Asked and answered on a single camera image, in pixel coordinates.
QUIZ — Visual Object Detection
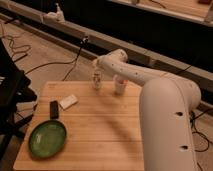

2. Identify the small white bottle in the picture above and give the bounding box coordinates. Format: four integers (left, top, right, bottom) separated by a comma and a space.
93, 70, 102, 90

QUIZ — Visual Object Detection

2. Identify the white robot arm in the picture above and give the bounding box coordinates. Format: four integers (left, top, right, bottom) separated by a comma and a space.
94, 49, 201, 171

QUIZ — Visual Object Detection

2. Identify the translucent plastic cup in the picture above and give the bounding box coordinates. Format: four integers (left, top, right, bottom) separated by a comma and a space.
113, 75, 128, 95

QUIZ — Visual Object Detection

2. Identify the white rectangular eraser block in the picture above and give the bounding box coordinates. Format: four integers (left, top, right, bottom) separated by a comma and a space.
59, 95, 78, 110

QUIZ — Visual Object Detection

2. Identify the black rectangular block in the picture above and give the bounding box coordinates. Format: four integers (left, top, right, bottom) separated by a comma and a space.
50, 101, 59, 119

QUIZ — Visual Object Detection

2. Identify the wooden board table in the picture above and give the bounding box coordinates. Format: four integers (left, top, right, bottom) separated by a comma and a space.
14, 81, 144, 171

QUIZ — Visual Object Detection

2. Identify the green glass plate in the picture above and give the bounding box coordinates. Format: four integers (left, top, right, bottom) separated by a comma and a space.
28, 120, 67, 159

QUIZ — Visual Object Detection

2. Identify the black floor cable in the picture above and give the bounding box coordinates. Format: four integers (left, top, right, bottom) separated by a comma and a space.
1, 33, 90, 82

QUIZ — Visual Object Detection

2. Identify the long metal rail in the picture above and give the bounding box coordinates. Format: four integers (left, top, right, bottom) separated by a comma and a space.
0, 0, 213, 94

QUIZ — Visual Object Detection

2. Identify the black chair frame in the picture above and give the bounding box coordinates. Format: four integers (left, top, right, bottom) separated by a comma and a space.
0, 37, 38, 160

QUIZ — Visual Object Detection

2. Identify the black cables right floor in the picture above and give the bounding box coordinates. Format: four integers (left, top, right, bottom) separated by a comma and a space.
189, 108, 213, 171

